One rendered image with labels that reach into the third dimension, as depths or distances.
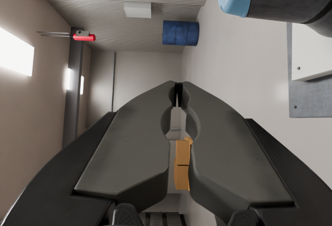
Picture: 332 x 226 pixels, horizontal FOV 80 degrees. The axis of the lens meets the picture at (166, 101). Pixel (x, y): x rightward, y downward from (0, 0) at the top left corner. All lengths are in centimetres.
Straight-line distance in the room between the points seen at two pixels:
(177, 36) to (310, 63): 466
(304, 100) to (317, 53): 14
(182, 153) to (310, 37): 467
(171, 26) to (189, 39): 54
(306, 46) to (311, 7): 20
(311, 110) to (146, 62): 777
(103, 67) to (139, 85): 159
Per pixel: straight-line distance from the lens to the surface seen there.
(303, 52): 65
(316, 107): 64
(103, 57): 852
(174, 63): 826
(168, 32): 514
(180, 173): 524
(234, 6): 41
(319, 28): 53
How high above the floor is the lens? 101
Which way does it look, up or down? 3 degrees down
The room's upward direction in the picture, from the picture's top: 88 degrees counter-clockwise
